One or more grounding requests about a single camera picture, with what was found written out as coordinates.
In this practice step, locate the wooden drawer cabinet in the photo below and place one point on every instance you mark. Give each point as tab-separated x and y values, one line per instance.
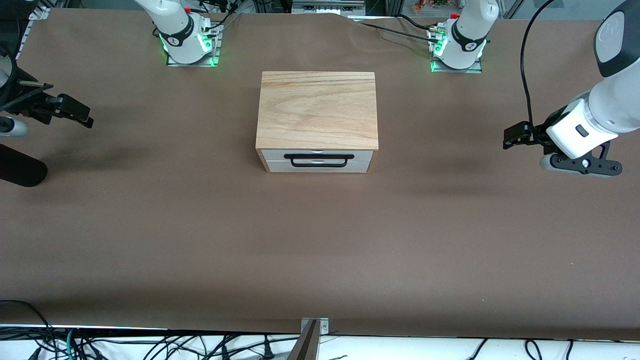
316	110

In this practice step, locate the metal equipment box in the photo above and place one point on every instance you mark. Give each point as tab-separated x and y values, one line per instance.
327	6

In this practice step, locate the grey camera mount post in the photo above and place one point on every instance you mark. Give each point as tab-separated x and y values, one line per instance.
306	345

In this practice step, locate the aluminium frame profile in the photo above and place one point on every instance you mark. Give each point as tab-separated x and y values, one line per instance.
39	13

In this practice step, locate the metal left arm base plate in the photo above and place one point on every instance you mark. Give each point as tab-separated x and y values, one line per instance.
457	70

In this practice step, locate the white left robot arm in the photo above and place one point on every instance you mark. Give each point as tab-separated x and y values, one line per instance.
612	105

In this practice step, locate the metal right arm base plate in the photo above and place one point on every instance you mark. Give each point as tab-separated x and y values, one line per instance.
192	62

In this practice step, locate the brown paper table cover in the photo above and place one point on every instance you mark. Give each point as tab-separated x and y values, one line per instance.
320	260

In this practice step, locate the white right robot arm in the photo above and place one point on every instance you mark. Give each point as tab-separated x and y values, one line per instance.
177	30

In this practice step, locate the metal table edge bracket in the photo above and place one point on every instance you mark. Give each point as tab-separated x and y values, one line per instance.
324	326

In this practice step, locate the black cylindrical object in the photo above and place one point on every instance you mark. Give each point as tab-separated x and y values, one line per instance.
20	167

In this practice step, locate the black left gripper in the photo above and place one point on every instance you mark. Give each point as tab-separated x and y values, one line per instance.
539	133

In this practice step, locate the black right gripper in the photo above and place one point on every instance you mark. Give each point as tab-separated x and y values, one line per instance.
31	106

